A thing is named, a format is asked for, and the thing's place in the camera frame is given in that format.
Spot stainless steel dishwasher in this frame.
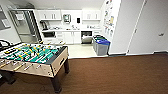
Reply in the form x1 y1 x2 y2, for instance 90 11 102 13
80 30 94 46

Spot grey bin black lid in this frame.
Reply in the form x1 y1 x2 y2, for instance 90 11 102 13
92 34 103 52

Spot grey bin green lid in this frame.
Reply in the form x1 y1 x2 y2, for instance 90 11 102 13
93 36 108 54

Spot white sink cabinet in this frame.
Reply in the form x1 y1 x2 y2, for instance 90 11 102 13
62 30 82 46

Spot grey bin blue lid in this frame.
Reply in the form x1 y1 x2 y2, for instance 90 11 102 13
95 39 112 57

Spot black soap dispenser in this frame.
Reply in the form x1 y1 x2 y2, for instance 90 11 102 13
76 17 82 25

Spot steel paper towel dispenser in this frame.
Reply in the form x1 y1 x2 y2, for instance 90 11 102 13
63 13 72 24

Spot black built-in microwave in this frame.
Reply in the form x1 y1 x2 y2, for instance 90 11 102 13
42 30 56 39

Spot green foosball table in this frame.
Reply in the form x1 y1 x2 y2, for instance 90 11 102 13
0 42 71 94

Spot stainless steel refrigerator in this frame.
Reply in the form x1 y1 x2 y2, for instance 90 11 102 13
7 8 43 45

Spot white door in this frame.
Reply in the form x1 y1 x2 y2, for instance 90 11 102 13
127 0 168 55

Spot white paper on refrigerator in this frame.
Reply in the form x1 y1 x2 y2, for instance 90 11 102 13
14 12 25 21

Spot grey bulletin board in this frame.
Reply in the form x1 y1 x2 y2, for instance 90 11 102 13
0 4 13 32

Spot large colourful wall poster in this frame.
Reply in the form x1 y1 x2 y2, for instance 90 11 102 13
102 0 116 35

